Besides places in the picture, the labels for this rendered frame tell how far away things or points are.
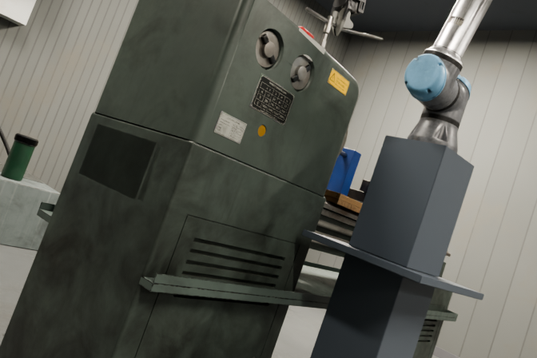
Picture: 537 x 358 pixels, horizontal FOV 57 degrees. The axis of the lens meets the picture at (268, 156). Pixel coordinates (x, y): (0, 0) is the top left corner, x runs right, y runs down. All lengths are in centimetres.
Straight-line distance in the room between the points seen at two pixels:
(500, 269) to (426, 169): 337
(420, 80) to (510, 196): 349
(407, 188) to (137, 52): 85
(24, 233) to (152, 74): 221
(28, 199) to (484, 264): 366
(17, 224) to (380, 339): 249
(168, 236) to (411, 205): 67
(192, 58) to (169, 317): 63
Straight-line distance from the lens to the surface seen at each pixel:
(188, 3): 138
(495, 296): 475
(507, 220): 481
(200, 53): 125
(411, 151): 148
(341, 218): 190
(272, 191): 138
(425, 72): 143
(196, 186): 118
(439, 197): 146
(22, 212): 339
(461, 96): 155
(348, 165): 208
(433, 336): 292
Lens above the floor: 80
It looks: 5 degrees up
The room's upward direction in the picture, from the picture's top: 20 degrees clockwise
